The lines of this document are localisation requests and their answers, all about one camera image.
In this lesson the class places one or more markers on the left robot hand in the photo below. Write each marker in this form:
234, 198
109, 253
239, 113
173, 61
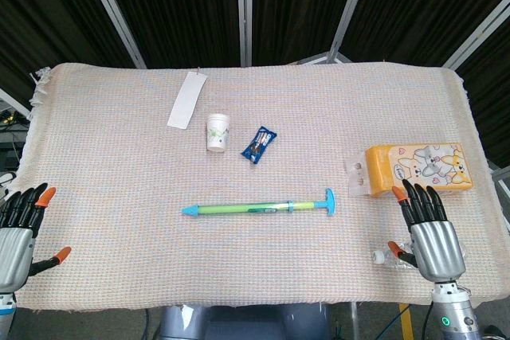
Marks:
16, 236

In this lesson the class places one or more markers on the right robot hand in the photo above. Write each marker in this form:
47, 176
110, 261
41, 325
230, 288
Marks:
434, 248

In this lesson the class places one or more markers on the green blue toy pump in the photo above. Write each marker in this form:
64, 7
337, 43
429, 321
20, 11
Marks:
259, 208

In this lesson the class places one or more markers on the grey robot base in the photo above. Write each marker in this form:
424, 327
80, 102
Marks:
245, 322

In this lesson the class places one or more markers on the clear plastic water bottle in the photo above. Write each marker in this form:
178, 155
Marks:
392, 257

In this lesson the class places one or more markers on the yellow cartoon tissue pack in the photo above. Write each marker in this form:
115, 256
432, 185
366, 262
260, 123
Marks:
420, 166

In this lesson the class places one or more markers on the woven pastel tablecloth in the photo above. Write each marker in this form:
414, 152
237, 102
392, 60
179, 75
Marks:
255, 188

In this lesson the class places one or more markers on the blue cookie snack packet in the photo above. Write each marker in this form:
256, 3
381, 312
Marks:
259, 144

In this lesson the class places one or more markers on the white paper strip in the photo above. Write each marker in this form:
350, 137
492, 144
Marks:
186, 99

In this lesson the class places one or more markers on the white paper cup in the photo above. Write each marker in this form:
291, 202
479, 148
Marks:
218, 132

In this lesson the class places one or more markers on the folding screen with black curtain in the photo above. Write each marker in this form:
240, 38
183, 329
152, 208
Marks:
255, 5

